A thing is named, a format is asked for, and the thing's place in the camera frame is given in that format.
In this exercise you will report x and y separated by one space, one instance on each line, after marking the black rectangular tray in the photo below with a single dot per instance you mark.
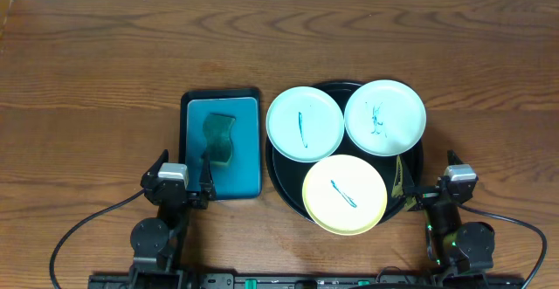
220 93

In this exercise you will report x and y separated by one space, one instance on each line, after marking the yellow plate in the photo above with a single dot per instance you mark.
344 195

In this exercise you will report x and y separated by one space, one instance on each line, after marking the round black tray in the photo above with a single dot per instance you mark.
288 176

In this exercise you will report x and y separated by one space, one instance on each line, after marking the green yellow sponge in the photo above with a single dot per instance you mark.
217 134

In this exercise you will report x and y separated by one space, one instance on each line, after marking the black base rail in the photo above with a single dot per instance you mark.
229 281

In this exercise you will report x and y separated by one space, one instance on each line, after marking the light blue plate left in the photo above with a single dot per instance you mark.
305 124

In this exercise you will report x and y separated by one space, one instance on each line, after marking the light green plate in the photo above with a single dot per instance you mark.
385 117

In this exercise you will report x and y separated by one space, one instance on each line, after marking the teal tray liner mat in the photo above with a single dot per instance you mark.
244 149

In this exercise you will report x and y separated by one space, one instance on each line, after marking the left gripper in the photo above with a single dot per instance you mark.
180 195

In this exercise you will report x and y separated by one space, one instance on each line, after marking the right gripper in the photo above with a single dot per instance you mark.
403 183

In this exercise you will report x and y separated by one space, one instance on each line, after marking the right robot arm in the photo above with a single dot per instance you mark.
460 249

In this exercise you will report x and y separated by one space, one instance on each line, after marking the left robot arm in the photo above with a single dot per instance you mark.
158 241

